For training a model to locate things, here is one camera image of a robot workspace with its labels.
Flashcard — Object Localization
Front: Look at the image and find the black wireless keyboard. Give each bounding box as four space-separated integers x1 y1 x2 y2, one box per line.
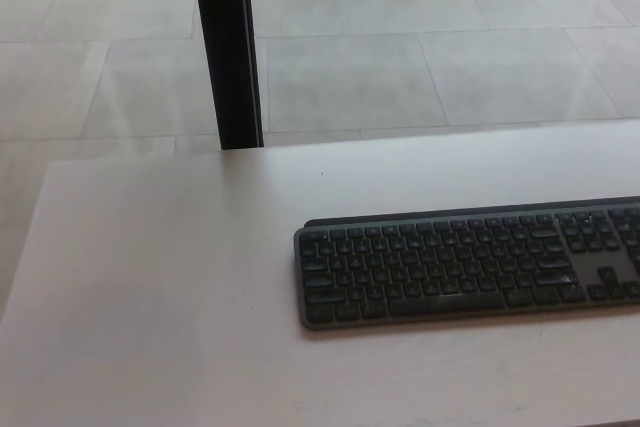
293 195 640 332

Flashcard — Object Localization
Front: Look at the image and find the black metal post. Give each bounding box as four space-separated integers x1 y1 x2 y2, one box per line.
189 0 265 151

